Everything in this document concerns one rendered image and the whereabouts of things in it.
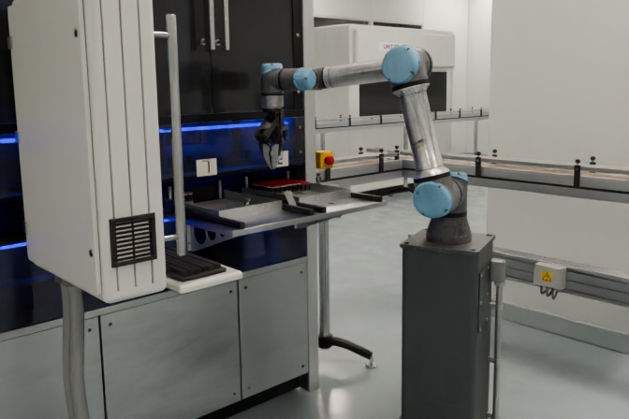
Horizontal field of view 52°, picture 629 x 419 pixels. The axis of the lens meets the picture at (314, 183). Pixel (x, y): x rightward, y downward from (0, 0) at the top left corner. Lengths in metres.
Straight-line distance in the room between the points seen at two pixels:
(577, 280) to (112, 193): 1.97
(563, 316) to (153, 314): 2.18
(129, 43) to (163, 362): 1.24
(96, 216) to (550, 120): 2.50
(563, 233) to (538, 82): 0.78
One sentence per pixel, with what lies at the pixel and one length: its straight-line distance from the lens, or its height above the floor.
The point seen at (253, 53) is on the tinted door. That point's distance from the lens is 2.47.
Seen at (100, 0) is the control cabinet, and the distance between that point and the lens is 1.56.
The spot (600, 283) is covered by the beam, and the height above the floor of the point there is 0.50.
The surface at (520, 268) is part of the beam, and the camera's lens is 3.01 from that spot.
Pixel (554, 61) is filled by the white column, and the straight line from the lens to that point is 3.51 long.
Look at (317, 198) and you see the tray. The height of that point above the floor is 0.90.
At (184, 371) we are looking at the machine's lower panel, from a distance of 2.48.
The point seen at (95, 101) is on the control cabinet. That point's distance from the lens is 1.54.
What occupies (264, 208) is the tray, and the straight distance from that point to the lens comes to 2.19.
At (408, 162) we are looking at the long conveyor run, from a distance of 3.25.
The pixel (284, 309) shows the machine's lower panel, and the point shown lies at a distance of 2.69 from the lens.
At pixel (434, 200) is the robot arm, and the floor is 0.96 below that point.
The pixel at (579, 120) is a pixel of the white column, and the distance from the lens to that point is 3.45.
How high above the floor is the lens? 1.31
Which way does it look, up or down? 9 degrees down
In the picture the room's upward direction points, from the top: 1 degrees counter-clockwise
